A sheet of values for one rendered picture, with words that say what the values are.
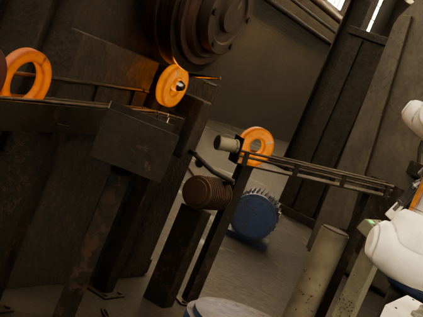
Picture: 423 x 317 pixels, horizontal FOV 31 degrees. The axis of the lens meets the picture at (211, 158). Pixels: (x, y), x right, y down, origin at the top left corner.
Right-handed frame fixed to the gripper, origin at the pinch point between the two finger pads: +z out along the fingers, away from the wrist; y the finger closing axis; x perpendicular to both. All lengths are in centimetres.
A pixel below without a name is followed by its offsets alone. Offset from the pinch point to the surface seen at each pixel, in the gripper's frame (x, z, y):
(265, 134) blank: -56, 13, 12
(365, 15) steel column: -373, -51, -776
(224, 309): 15, 22, 138
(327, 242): -9.2, 27.1, 2.9
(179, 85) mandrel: -72, 12, 63
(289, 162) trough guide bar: -43.8, 16.2, 1.0
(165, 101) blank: -72, 20, 64
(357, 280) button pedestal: 8.5, 30.1, -2.1
